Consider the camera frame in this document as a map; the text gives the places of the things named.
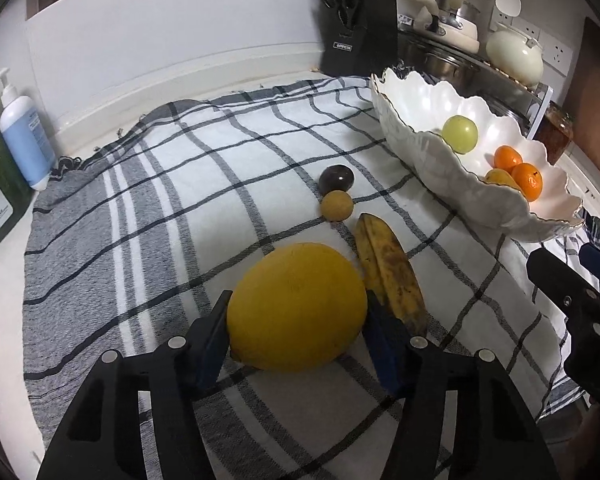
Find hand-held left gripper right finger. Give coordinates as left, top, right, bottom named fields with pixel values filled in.
left=364, top=290, right=562, bottom=480

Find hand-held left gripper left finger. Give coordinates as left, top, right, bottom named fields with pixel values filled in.
left=37, top=290, right=234, bottom=480

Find large yellow lemon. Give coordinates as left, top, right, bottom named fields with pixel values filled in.
left=226, top=242, right=369, bottom=373

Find orange mandarin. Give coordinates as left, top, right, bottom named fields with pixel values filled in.
left=493, top=145, right=524, bottom=171
left=510, top=162, right=544, bottom=203

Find yellow mango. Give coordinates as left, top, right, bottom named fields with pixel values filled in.
left=483, top=168, right=524, bottom=192

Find white scalloped bowl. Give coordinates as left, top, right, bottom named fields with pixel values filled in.
left=370, top=66, right=584, bottom=244

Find green apple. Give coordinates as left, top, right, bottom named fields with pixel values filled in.
left=440, top=114, right=480, bottom=155

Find person's right hand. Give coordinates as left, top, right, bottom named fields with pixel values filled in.
left=575, top=396, right=600, bottom=471

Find spotted yellow banana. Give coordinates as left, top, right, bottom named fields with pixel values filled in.
left=355, top=213, right=429, bottom=339

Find grey checkered cloth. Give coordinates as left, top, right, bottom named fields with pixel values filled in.
left=22, top=74, right=600, bottom=480

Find glass jar of sauce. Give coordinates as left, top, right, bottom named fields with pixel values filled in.
left=534, top=101, right=577, bottom=164

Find tan longan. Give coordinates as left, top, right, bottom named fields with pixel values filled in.
left=320, top=190, right=355, bottom=222

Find brown wooden cutting board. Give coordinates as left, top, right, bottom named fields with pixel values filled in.
left=562, top=16, right=600, bottom=190

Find white pot rack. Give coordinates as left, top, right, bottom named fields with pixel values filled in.
left=472, top=57, right=554, bottom=142

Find dark passion fruit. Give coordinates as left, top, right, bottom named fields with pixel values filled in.
left=318, top=164, right=355, bottom=196

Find cream round pot with lid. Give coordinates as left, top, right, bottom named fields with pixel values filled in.
left=485, top=22, right=545, bottom=87

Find stainless steel pot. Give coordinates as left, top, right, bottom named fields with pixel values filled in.
left=398, top=29, right=487, bottom=92

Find cream frying pan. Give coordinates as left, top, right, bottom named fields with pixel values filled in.
left=403, top=0, right=481, bottom=54

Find white and blue pump bottle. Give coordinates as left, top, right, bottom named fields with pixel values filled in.
left=0, top=67, right=56, bottom=192

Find black knife block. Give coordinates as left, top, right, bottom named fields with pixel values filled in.
left=319, top=0, right=399, bottom=77

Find black kitchen scissors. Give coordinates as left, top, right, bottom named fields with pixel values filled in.
left=322, top=0, right=364, bottom=29

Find white wall outlet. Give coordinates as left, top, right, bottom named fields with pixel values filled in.
left=539, top=31, right=577, bottom=74
left=489, top=9, right=542, bottom=43

